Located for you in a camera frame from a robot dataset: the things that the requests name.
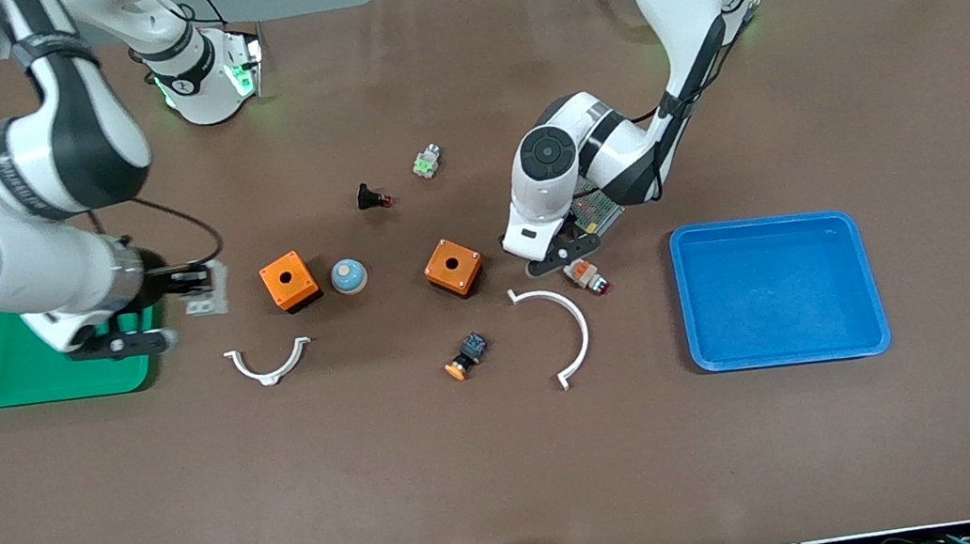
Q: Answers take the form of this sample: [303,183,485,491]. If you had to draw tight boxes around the orange mushroom push button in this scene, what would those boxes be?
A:
[440,330,494,383]

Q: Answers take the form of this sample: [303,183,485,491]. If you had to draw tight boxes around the white red circuit breaker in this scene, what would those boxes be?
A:
[179,259,235,320]

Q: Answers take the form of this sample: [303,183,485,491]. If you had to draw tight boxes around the green silver small connector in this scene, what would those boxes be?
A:
[410,142,446,181]

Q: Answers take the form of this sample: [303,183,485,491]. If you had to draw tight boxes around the large white curved bracket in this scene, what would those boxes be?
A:
[507,278,599,397]

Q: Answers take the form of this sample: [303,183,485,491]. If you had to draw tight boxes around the metal mesh power supply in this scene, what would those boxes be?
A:
[567,184,631,241]

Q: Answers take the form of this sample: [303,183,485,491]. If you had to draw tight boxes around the brown table cover mat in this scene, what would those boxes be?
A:
[0,0,970,544]

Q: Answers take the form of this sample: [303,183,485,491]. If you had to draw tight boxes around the green plastic tray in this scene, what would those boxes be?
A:
[0,286,170,412]

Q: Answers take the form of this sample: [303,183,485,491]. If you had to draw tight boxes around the black red push button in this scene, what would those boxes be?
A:
[354,179,396,214]

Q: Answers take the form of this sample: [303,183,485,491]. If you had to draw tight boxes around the orange white red indicator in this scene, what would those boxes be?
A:
[563,255,614,301]

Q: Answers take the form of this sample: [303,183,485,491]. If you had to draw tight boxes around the orange button enclosure box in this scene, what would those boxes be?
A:
[419,234,489,304]
[256,247,325,318]

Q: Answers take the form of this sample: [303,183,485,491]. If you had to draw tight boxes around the small white curved bracket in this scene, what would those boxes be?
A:
[223,335,318,393]

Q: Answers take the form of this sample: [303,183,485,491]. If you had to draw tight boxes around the blue dome button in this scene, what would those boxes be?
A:
[328,256,371,297]

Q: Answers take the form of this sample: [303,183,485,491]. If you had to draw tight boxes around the blue plastic tray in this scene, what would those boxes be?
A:
[666,198,894,381]

